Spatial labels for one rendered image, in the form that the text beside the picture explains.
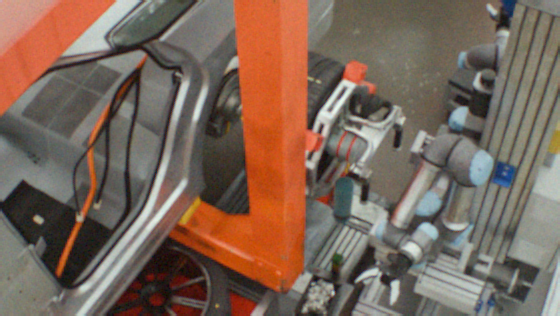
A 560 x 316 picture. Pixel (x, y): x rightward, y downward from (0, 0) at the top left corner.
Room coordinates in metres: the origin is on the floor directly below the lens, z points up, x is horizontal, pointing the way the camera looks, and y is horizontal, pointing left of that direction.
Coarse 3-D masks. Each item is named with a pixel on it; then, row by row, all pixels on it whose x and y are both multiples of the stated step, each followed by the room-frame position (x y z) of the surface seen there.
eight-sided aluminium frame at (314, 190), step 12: (348, 84) 2.35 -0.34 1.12; (336, 96) 2.29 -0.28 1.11; (348, 96) 2.29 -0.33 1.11; (324, 108) 2.22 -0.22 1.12; (336, 108) 2.22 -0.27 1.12; (360, 108) 2.46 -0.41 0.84; (324, 120) 2.17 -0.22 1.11; (324, 132) 2.13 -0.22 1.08; (324, 144) 2.11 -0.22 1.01; (312, 168) 2.03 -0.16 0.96; (312, 180) 2.03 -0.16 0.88; (324, 180) 2.22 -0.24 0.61; (312, 192) 2.03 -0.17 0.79; (324, 192) 2.13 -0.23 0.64
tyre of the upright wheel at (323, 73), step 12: (312, 60) 2.47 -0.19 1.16; (324, 60) 2.50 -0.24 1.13; (312, 72) 2.38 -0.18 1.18; (324, 72) 2.38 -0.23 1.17; (336, 72) 2.39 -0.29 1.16; (312, 84) 2.31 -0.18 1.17; (324, 84) 2.30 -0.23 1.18; (312, 96) 2.24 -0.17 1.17; (324, 96) 2.28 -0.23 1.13; (312, 108) 2.20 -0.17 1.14; (348, 108) 2.51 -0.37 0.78; (348, 120) 2.52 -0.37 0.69; (324, 168) 2.31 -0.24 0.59
